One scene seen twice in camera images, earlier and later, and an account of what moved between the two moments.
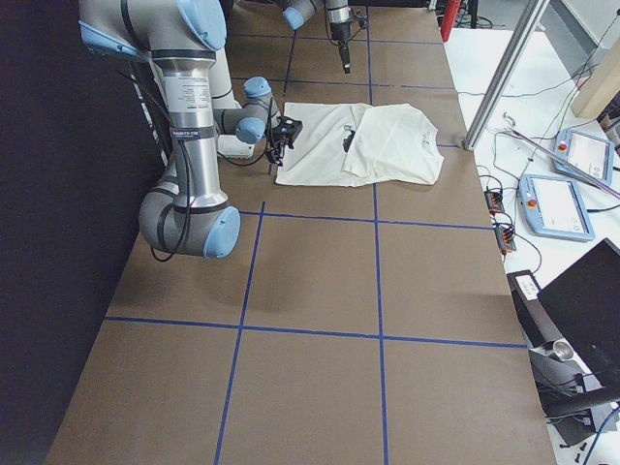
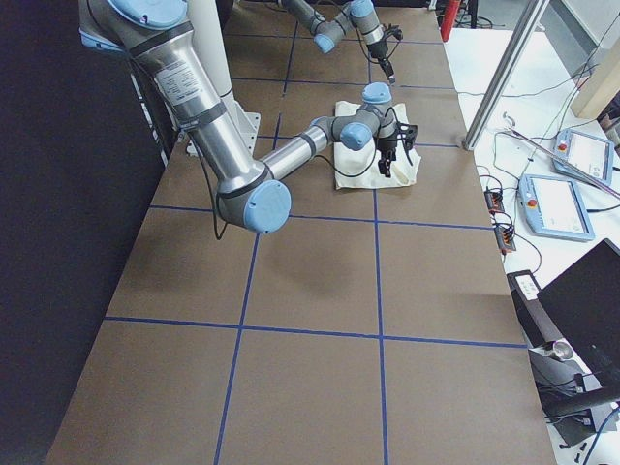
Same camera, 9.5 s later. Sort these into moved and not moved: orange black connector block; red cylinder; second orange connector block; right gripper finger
Moved: right gripper finger
Not moved: red cylinder; orange black connector block; second orange connector block
